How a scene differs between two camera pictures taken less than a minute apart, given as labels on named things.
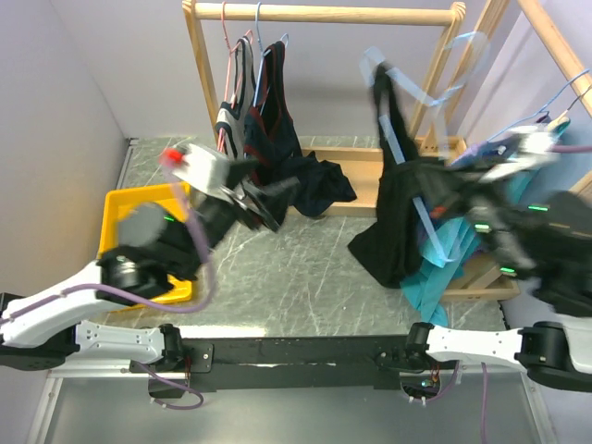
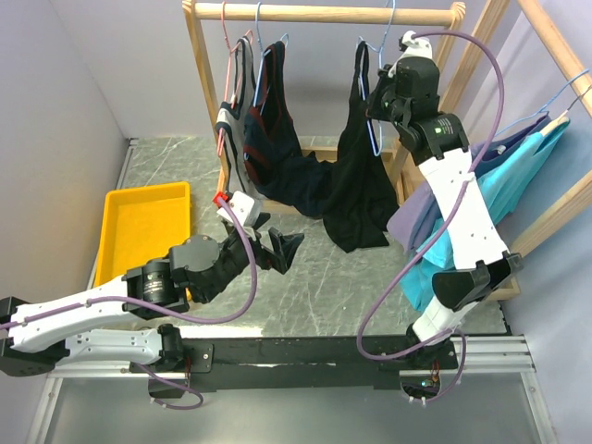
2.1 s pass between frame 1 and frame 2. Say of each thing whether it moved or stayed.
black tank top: moved
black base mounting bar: stayed
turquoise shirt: stayed
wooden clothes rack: stayed
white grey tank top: stayed
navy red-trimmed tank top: stayed
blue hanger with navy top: stayed
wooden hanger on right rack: stayed
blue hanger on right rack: stayed
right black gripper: moved
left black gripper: moved
